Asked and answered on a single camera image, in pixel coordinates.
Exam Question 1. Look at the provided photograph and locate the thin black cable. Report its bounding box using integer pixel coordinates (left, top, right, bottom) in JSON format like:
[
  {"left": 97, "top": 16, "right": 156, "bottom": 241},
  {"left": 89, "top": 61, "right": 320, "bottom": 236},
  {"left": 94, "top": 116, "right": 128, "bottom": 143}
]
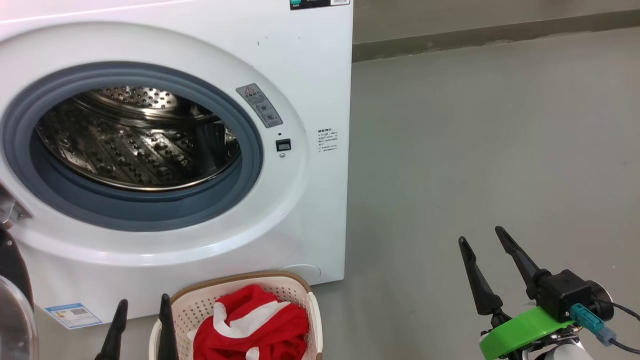
[{"left": 597, "top": 299, "right": 640, "bottom": 322}]

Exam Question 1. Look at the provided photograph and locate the blue energy label sticker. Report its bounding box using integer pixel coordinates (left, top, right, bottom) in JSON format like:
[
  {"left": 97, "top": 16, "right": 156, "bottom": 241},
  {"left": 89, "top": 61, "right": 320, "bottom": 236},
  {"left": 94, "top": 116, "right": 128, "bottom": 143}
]
[{"left": 45, "top": 303, "right": 103, "bottom": 331}]

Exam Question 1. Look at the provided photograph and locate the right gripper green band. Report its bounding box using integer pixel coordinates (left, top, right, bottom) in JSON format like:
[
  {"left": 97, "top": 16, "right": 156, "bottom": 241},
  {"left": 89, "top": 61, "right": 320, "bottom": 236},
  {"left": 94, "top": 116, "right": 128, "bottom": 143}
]
[{"left": 459, "top": 226, "right": 576, "bottom": 360}]

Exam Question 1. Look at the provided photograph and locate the red and white garment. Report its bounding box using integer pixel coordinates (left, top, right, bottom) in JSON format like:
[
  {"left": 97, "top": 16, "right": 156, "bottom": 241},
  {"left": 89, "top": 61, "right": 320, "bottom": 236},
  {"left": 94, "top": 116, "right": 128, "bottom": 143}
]
[{"left": 187, "top": 285, "right": 311, "bottom": 360}]

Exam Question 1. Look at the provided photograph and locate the stainless steel washing machine drum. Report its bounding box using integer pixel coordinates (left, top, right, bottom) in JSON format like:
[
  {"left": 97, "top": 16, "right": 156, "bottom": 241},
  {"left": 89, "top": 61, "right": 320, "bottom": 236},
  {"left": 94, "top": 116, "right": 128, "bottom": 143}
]
[{"left": 35, "top": 86, "right": 243, "bottom": 192}]

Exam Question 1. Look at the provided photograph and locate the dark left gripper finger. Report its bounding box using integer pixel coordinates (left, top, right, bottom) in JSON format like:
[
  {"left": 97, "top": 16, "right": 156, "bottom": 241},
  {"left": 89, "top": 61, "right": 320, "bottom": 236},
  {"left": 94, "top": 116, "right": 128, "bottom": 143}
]
[
  {"left": 95, "top": 299, "right": 129, "bottom": 360},
  {"left": 158, "top": 294, "right": 179, "bottom": 360}
]

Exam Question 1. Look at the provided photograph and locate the grey warning sticker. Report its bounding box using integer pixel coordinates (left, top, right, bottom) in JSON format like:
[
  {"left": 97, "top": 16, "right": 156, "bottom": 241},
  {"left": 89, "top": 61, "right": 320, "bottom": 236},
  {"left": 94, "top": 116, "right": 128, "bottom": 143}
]
[{"left": 236, "top": 83, "right": 284, "bottom": 129}]

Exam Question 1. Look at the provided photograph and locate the white front-load washing machine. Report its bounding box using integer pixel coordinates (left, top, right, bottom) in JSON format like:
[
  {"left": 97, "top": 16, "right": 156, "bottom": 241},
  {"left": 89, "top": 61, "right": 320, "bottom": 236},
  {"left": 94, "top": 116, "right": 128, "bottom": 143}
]
[{"left": 0, "top": 0, "right": 354, "bottom": 331}]

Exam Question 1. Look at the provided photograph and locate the cream perforated basket brown rim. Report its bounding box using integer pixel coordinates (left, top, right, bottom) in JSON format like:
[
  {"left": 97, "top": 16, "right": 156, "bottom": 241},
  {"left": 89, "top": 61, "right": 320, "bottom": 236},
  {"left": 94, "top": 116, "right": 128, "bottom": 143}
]
[{"left": 149, "top": 271, "right": 323, "bottom": 360}]

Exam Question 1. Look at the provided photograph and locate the round drain filter cover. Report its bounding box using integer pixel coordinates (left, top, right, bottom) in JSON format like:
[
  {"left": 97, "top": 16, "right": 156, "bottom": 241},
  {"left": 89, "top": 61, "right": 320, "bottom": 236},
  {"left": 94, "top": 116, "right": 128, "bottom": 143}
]
[{"left": 280, "top": 264, "right": 322, "bottom": 282}]

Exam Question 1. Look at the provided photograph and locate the black cable teal connector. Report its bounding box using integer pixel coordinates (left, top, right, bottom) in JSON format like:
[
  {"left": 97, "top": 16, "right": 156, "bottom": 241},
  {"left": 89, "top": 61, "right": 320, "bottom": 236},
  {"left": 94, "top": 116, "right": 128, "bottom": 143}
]
[{"left": 570, "top": 303, "right": 640, "bottom": 357}]

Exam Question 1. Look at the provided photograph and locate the black round washer door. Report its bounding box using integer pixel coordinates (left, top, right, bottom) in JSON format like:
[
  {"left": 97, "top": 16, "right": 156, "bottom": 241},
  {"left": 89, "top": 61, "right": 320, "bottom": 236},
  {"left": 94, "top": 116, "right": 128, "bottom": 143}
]
[{"left": 0, "top": 182, "right": 40, "bottom": 360}]

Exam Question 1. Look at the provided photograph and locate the dark brand label strip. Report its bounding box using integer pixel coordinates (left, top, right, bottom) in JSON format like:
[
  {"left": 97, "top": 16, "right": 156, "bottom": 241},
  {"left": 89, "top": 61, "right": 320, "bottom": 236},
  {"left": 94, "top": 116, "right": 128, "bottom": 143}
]
[{"left": 290, "top": 0, "right": 351, "bottom": 11}]

